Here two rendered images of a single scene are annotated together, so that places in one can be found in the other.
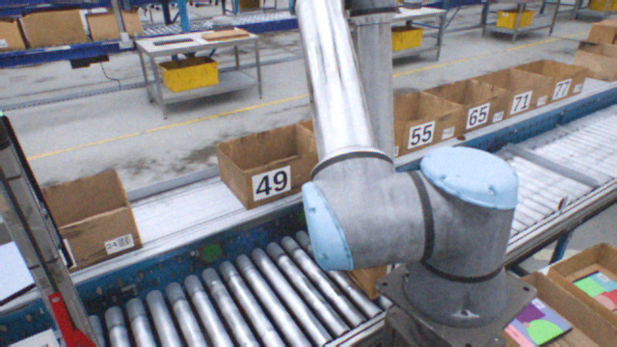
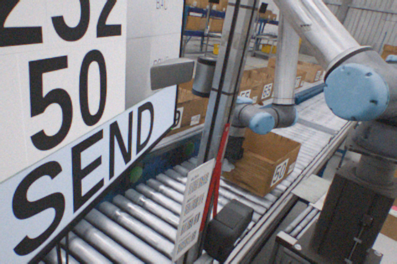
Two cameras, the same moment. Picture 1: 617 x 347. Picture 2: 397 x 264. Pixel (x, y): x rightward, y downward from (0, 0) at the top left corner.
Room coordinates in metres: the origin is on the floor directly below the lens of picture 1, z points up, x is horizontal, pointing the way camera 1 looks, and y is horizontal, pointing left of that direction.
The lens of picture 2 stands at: (-0.04, 0.71, 1.50)
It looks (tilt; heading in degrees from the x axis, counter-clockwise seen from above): 21 degrees down; 331
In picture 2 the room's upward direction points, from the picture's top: 11 degrees clockwise
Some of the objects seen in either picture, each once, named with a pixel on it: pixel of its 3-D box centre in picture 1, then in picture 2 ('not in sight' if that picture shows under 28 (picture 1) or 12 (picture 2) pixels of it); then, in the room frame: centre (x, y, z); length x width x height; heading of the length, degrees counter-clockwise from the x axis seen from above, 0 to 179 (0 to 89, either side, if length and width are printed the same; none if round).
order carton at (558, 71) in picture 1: (545, 80); (285, 77); (2.50, -1.52, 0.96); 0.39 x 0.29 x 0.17; 122
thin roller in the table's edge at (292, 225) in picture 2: not in sight; (298, 219); (0.75, -0.26, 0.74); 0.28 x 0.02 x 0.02; 116
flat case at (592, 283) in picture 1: (597, 293); not in sight; (0.91, -0.92, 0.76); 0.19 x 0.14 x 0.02; 113
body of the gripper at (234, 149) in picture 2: not in sight; (232, 146); (1.05, -0.06, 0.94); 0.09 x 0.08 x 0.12; 32
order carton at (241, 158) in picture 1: (274, 163); (159, 108); (1.46, 0.16, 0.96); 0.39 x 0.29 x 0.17; 122
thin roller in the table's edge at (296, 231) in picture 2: not in sight; (304, 222); (0.73, -0.27, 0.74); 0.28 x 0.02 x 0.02; 116
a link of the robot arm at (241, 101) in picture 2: not in sight; (239, 111); (1.05, -0.05, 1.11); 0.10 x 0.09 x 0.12; 5
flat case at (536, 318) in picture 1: (529, 323); not in sight; (0.79, -0.64, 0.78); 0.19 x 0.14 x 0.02; 114
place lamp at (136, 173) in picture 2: (212, 253); (136, 175); (1.08, 0.36, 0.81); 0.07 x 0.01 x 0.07; 122
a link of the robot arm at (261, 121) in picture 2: not in sight; (258, 119); (0.94, -0.07, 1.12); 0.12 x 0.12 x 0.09; 5
